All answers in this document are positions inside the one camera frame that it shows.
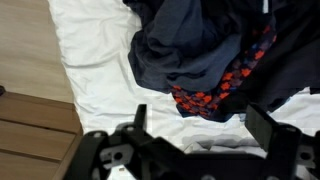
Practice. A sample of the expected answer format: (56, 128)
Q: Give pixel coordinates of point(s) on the wooden chest of drawers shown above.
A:
(33, 140)

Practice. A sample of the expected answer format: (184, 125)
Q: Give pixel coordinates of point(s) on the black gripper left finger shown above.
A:
(133, 156)

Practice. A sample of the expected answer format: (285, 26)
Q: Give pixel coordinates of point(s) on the black clothes pile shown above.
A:
(290, 56)

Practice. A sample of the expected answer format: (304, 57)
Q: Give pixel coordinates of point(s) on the navy tank top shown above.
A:
(186, 50)

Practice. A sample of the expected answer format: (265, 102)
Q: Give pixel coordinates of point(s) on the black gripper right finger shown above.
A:
(286, 150)

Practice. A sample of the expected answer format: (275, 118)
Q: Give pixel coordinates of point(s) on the white sheeted mattress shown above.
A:
(100, 66)

